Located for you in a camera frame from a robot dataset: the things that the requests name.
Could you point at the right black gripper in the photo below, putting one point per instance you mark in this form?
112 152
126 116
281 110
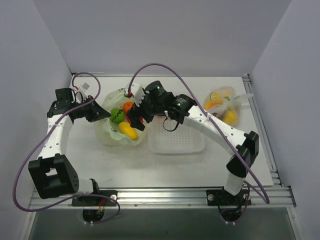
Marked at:
139 110

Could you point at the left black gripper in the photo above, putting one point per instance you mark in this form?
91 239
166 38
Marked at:
90 110

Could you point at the yellow fake mango front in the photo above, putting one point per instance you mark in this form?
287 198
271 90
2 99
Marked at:
127 130

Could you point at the green fake fruit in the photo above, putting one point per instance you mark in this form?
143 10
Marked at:
117 115

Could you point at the orange fake orange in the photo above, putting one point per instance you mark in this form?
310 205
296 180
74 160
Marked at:
127 106

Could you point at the green avocado print plastic bag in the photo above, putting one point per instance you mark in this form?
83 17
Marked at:
108 132

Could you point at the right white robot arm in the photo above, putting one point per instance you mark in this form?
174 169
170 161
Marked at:
243 147

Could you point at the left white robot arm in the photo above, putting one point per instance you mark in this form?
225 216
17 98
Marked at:
52 173

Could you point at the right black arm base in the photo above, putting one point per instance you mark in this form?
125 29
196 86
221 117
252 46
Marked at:
220 197

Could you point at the tied clear bag of fruits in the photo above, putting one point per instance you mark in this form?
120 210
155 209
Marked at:
225 104

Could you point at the white plastic basket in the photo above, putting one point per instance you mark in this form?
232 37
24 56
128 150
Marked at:
183 140

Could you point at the aluminium right rail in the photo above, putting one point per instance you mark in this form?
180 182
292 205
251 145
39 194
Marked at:
265 142

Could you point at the aluminium rail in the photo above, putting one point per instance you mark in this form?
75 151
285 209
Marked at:
195 198
265 142

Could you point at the aluminium front rail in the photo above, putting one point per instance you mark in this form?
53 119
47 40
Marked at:
195 198

